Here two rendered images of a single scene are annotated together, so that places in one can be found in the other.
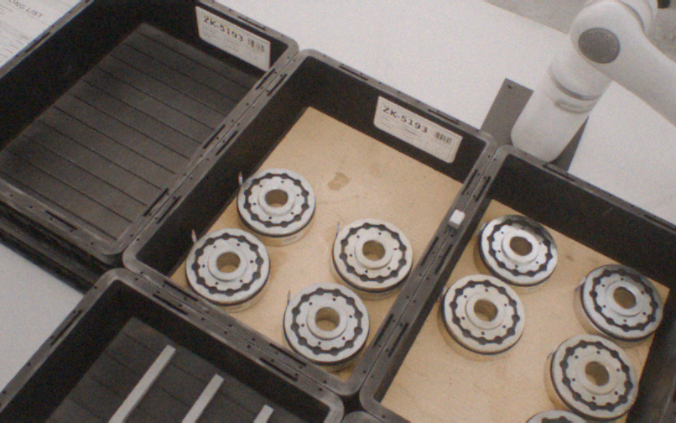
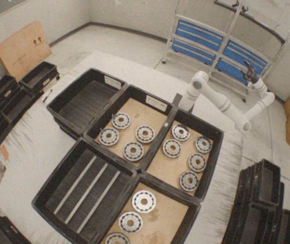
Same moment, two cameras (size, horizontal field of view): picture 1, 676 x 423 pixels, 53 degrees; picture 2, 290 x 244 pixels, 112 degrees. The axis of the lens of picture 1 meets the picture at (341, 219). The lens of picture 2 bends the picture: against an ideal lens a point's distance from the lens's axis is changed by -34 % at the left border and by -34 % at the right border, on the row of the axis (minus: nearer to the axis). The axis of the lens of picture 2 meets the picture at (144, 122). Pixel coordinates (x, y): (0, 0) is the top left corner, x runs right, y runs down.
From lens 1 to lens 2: 0.11 m
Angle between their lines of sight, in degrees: 2
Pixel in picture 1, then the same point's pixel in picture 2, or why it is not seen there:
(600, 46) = (197, 85)
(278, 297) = (121, 144)
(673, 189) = (213, 118)
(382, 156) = (148, 110)
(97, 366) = (79, 159)
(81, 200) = (76, 120)
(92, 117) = (80, 101)
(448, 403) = (163, 170)
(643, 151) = (206, 110)
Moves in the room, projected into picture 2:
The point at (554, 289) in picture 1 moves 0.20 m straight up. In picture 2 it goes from (189, 142) to (204, 122)
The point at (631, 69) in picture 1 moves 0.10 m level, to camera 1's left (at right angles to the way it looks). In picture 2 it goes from (204, 90) to (188, 87)
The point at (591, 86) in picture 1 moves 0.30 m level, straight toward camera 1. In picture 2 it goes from (196, 94) to (177, 128)
